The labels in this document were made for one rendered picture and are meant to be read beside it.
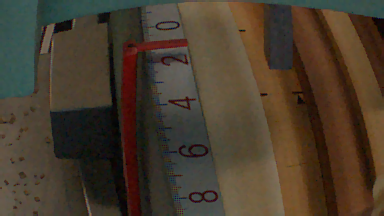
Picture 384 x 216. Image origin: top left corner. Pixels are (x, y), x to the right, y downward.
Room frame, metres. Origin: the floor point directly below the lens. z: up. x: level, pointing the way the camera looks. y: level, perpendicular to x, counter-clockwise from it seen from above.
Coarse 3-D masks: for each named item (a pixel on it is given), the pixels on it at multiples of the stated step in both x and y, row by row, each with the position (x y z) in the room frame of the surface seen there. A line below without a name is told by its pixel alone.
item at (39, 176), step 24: (48, 72) 0.46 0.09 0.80; (48, 96) 0.44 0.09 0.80; (0, 120) 0.41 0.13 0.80; (24, 120) 0.41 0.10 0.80; (48, 120) 0.41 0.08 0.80; (0, 144) 0.39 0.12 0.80; (24, 144) 0.39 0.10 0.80; (48, 144) 0.39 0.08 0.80; (0, 168) 0.36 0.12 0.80; (24, 168) 0.37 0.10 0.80; (48, 168) 0.37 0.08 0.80; (72, 168) 0.38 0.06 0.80; (0, 192) 0.34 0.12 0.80; (24, 192) 0.35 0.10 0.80; (48, 192) 0.35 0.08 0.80; (72, 192) 0.36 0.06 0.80; (120, 192) 0.36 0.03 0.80
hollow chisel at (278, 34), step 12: (264, 12) 0.28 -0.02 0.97; (276, 12) 0.28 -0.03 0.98; (288, 12) 0.28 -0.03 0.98; (264, 24) 0.28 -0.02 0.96; (276, 24) 0.28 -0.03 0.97; (288, 24) 0.28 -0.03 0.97; (264, 36) 0.28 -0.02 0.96; (276, 36) 0.28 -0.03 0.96; (288, 36) 0.28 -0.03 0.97; (264, 48) 0.28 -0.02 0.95; (276, 48) 0.28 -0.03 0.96; (288, 48) 0.28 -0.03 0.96; (276, 60) 0.28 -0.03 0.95; (288, 60) 0.28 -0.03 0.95
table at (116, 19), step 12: (120, 12) 0.39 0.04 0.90; (120, 24) 0.38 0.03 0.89; (120, 36) 0.37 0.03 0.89; (120, 48) 0.37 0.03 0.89; (120, 60) 0.36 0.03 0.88; (120, 72) 0.36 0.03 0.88; (120, 108) 0.36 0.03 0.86; (120, 120) 0.36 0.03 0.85; (120, 132) 0.36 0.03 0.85; (144, 192) 0.27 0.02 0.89; (144, 204) 0.28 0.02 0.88
